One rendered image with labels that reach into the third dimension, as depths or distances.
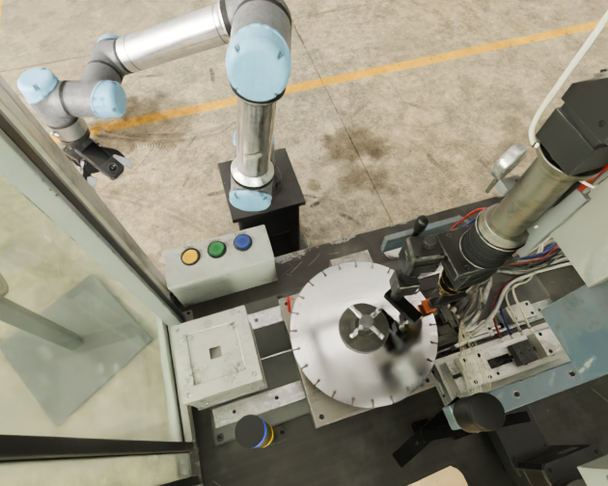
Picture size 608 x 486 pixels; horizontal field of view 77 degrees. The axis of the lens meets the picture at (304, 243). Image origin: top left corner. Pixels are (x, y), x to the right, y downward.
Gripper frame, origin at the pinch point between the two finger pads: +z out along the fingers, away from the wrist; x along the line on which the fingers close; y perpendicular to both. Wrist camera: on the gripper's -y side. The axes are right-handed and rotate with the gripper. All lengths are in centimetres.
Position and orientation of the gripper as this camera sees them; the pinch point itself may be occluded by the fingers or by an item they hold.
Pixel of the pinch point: (114, 185)
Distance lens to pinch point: 122.1
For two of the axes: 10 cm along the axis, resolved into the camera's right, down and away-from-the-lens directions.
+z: -0.1, 4.7, 8.8
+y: -8.4, -4.9, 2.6
